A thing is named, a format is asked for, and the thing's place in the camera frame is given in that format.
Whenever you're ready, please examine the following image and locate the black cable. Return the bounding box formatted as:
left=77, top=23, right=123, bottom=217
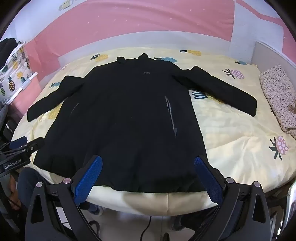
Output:
left=141, top=215, right=152, bottom=241

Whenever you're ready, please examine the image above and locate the black case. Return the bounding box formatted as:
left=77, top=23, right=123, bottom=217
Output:
left=0, top=115, right=18, bottom=142

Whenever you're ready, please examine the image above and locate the floral print pillow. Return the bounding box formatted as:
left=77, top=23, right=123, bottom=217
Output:
left=259, top=64, right=296, bottom=140

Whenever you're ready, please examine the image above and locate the white pineapple print cloth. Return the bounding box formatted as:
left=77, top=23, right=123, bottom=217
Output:
left=0, top=43, right=38, bottom=103

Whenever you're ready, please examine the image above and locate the dark shoe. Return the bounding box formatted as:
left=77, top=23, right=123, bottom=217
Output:
left=171, top=215, right=186, bottom=232

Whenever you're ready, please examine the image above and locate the grey shoe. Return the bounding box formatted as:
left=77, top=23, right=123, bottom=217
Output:
left=88, top=203, right=104, bottom=216

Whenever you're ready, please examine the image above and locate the white headboard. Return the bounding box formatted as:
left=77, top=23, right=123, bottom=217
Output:
left=251, top=41, right=296, bottom=93

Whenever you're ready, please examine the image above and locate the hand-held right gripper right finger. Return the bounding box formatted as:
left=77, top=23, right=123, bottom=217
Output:
left=194, top=154, right=271, bottom=241

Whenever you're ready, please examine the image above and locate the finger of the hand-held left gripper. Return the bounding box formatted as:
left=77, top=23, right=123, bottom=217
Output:
left=23, top=137, right=45, bottom=154
left=9, top=136, right=28, bottom=149

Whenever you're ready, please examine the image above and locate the yellow pineapple print bed sheet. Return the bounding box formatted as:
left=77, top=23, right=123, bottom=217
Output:
left=11, top=47, right=296, bottom=216

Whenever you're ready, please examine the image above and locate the black bag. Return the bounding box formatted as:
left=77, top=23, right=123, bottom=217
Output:
left=0, top=38, right=18, bottom=68

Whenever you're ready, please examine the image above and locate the person's leg in jeans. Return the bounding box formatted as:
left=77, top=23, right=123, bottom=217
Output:
left=17, top=167, right=48, bottom=210

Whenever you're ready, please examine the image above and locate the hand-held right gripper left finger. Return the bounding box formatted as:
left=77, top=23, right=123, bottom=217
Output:
left=24, top=155, right=103, bottom=241

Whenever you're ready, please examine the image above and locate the black jacket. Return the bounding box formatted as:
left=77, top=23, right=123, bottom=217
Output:
left=27, top=53, right=258, bottom=193

